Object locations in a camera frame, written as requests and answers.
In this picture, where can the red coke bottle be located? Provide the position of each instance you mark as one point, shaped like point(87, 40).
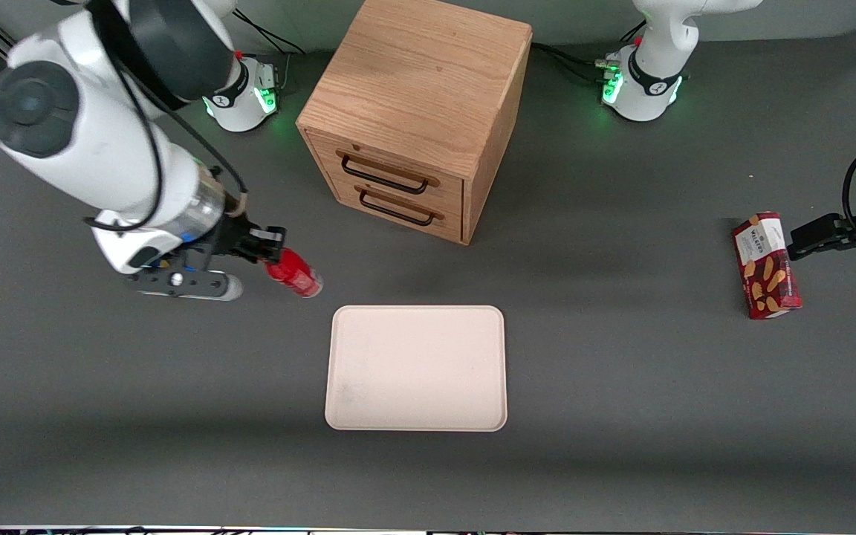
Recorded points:
point(296, 275)

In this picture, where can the red shortbread cookie box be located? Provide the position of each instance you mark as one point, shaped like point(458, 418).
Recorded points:
point(768, 271)

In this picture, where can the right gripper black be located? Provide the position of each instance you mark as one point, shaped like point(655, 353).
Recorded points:
point(238, 237)

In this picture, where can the grey base connector block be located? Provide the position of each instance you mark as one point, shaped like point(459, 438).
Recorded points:
point(608, 68)
point(266, 77)

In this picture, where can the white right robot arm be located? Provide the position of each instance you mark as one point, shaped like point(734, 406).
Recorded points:
point(93, 141)

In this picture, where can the wooden drawer cabinet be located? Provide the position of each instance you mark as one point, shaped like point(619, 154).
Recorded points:
point(420, 74)

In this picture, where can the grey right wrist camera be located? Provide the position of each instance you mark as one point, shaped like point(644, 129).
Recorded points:
point(198, 287)

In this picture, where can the wooden drawer front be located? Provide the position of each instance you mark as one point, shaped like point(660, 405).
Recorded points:
point(417, 224)
point(398, 165)

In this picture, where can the cream rectangular tray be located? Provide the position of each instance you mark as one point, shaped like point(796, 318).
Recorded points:
point(417, 368)

